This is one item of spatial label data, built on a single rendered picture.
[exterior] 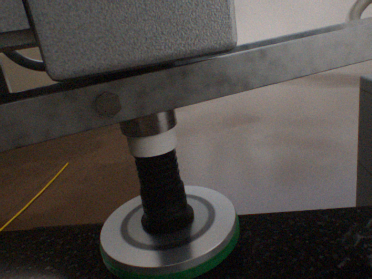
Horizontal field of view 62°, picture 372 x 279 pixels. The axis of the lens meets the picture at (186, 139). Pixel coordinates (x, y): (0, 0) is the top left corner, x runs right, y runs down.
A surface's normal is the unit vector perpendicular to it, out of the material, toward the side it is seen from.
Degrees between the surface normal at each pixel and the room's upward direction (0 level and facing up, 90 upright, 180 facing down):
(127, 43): 90
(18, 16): 90
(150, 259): 0
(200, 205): 0
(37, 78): 90
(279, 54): 90
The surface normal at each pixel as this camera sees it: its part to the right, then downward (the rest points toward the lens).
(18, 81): -0.11, 0.34
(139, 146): -0.37, 0.36
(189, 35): 0.29, 0.27
